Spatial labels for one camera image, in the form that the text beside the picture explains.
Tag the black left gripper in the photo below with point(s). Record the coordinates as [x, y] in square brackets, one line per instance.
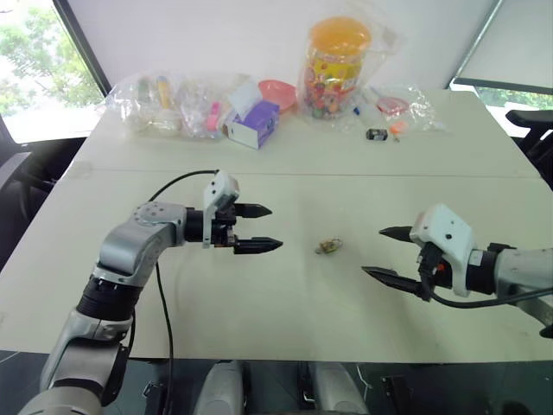
[224, 225]

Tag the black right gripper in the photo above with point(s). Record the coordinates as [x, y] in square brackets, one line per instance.
[432, 266]

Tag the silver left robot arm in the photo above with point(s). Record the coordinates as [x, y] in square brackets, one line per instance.
[129, 250]

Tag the purple and white carton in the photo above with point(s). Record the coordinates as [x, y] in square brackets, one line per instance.
[255, 125]

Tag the pink small bottle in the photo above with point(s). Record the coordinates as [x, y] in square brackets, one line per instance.
[211, 119]

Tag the small black box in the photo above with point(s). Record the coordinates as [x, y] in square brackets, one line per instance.
[376, 134]

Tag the small orange toy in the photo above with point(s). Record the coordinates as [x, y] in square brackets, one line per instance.
[398, 127]

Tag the white paper box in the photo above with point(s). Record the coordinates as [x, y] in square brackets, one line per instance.
[244, 98]

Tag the pink plastic bowl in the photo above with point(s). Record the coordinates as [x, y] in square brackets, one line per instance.
[278, 93]

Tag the grey rounded robot leg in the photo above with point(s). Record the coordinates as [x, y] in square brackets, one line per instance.
[337, 389]
[224, 389]

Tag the crumpled clear plastic bag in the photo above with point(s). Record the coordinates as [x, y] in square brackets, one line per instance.
[421, 108]

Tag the blue-capped white marker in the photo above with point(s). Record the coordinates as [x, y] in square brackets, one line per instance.
[357, 110]

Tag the red-rimmed round lid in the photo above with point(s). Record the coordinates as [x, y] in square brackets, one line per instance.
[392, 105]

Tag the large clear plastic bag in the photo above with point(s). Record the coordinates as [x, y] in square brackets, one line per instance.
[129, 104]

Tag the orange-lidded clear candy jar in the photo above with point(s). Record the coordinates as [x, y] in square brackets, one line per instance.
[334, 65]

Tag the black office chair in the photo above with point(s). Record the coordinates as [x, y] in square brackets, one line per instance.
[533, 134]

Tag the clear bag around jar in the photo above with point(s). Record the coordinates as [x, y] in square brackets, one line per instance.
[384, 47]

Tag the grey office chair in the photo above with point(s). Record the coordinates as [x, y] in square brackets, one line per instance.
[13, 168]

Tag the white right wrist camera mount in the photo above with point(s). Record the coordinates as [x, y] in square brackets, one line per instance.
[449, 242]

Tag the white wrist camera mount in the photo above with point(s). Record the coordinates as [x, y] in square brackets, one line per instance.
[449, 242]
[219, 187]

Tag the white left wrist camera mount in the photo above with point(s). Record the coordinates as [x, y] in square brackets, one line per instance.
[219, 187]

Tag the black bracket under table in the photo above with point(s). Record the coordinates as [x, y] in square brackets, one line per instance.
[397, 395]

